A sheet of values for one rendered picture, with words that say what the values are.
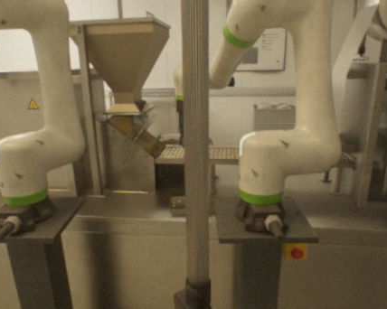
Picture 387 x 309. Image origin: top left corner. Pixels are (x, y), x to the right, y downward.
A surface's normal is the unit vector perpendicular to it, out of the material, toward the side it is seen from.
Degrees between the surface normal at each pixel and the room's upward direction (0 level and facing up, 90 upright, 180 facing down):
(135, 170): 90
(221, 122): 90
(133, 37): 114
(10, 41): 90
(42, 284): 90
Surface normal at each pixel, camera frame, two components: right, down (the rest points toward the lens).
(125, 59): -0.12, 0.65
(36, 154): 0.86, 0.10
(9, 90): -0.14, 0.29
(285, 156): 0.16, 0.23
